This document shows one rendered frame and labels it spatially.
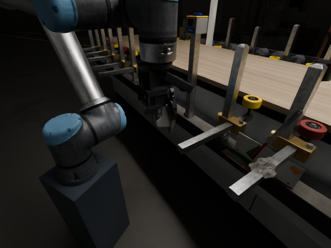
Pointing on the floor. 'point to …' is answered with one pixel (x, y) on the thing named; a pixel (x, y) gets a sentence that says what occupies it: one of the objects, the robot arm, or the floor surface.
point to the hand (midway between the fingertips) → (165, 123)
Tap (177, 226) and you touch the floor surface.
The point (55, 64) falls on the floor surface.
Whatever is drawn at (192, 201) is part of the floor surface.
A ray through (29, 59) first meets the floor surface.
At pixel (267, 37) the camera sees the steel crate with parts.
